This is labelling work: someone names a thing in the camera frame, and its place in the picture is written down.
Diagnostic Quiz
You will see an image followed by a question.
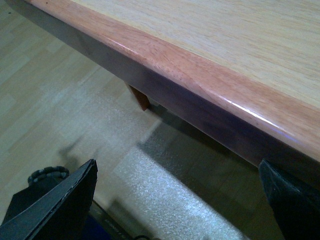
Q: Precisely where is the wooden desk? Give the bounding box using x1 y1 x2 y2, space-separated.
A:
8 0 320 188

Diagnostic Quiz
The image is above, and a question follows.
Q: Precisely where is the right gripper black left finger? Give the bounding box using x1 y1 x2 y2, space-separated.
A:
0 159 98 240

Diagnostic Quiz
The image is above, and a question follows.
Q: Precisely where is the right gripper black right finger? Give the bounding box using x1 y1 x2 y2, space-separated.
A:
258 159 320 240

